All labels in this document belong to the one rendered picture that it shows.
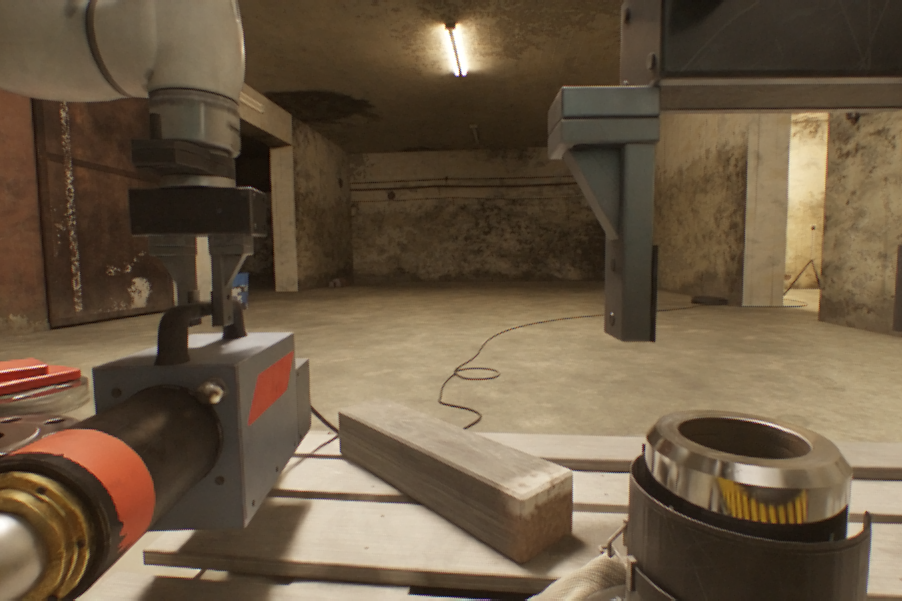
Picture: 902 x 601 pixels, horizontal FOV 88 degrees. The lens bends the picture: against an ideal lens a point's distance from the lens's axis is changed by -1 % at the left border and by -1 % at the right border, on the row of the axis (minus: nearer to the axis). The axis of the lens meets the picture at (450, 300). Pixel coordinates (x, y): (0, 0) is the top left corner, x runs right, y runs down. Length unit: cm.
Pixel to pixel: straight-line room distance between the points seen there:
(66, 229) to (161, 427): 444
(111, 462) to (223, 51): 41
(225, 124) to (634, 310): 48
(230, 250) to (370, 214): 1066
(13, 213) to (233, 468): 422
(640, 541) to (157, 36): 61
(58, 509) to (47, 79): 45
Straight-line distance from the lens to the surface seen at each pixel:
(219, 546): 74
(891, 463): 109
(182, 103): 58
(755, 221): 573
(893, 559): 83
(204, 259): 600
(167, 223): 59
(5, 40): 68
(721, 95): 24
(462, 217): 1082
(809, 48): 24
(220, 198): 57
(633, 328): 21
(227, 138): 59
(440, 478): 71
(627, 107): 21
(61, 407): 123
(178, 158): 52
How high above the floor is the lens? 51
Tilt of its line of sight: 5 degrees down
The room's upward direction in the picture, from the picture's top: 1 degrees counter-clockwise
